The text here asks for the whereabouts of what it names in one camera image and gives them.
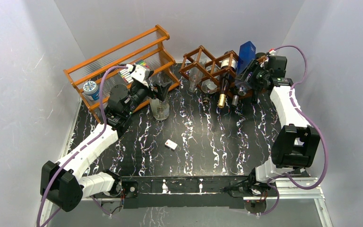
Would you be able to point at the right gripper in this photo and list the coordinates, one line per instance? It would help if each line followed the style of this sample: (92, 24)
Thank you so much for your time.
(252, 67)

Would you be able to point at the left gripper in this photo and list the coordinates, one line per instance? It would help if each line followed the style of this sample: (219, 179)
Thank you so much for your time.
(162, 91)

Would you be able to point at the clear glass bottle white label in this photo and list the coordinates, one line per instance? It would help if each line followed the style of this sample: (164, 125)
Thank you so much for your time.
(160, 109)

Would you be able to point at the dark bottle gold cap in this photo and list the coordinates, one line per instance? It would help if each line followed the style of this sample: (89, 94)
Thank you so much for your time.
(225, 81)

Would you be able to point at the blue square bottle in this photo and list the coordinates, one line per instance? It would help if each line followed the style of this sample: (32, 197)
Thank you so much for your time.
(246, 53)

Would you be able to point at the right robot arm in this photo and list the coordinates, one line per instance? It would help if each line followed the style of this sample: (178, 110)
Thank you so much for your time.
(297, 142)

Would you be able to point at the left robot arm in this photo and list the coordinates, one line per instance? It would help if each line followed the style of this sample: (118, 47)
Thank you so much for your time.
(63, 183)

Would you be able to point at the brown wooden wine rack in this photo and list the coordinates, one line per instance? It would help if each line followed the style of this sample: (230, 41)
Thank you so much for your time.
(211, 68)

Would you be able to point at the clear bottle black cap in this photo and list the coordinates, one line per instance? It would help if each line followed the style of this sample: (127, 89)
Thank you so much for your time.
(208, 87)

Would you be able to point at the pack of coloured markers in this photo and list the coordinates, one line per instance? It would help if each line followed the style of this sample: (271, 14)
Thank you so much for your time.
(125, 75)

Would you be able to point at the small white card box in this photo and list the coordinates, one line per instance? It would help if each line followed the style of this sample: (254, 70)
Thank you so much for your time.
(171, 145)

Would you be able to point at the blue white jar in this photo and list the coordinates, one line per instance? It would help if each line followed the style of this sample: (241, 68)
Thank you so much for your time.
(91, 90)

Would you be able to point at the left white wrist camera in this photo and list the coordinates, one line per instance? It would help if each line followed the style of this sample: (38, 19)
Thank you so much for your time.
(140, 73)

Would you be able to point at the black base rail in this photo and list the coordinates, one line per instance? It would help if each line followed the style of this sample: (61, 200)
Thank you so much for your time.
(190, 191)

